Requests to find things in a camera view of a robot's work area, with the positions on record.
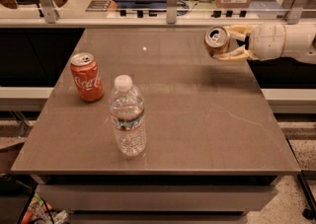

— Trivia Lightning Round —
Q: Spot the grey table drawer base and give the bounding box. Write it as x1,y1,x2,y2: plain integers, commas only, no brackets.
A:
38,184,277,224

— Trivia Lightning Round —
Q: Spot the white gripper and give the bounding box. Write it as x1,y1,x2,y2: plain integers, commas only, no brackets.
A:
212,23,285,61

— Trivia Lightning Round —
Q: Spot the left metal glass bracket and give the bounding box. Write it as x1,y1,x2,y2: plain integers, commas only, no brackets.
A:
39,0,58,24

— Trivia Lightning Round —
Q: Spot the red Coca-Cola can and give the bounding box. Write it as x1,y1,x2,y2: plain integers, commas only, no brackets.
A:
70,52,104,102

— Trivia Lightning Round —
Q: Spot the orange gold soda can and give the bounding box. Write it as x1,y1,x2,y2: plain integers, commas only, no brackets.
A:
204,26,230,56

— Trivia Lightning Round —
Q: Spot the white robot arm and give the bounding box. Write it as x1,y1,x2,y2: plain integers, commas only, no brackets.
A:
204,23,316,64

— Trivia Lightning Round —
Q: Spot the colourful clutter under table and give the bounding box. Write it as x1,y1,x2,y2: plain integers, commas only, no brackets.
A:
19,193,70,224

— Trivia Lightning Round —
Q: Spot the clear plastic water bottle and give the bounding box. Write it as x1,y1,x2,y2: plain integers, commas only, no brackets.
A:
109,75,146,158

